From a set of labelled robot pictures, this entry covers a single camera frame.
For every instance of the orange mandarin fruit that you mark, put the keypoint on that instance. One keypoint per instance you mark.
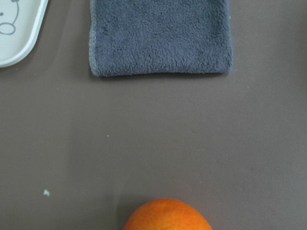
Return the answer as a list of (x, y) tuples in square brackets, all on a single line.
[(166, 214)]

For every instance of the grey folded cloth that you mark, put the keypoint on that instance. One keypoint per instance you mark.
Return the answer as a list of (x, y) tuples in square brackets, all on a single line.
[(131, 37)]

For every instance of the cream rabbit tray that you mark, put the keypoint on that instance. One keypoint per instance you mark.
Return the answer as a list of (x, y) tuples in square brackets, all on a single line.
[(20, 23)]

